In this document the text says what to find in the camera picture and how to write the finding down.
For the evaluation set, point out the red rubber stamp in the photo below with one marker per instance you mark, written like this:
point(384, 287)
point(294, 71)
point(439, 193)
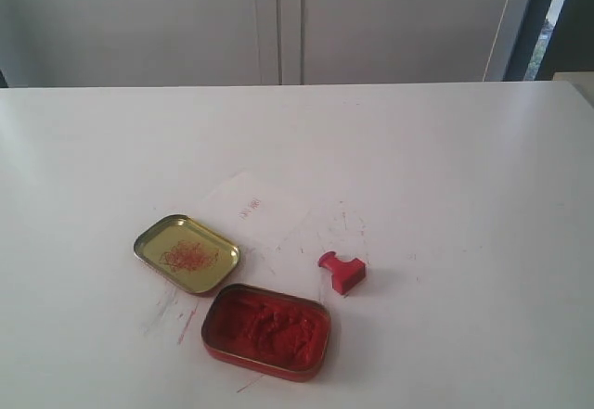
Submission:
point(344, 275)

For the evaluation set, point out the red ink paste tin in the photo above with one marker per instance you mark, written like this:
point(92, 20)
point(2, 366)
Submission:
point(268, 332)

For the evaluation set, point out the white paper sheet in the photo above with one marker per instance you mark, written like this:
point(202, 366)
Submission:
point(252, 211)

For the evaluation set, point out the gold tin lid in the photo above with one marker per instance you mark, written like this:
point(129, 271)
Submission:
point(187, 253)

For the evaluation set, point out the white cabinet doors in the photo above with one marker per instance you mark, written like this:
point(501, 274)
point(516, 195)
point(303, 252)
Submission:
point(67, 43)

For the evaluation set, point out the adjacent white side table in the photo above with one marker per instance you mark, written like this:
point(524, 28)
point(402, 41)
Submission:
point(583, 81)

